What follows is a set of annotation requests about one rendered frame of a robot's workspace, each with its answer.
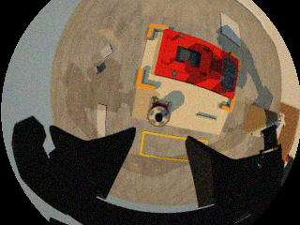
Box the black wheel with grey hub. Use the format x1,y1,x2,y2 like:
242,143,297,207
147,105,170,127

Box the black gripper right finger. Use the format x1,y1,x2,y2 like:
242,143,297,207
185,136,263,207

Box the yellow rectangular outline on table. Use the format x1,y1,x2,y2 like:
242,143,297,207
140,130,209,161

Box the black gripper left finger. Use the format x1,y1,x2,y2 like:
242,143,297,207
49,125,136,199

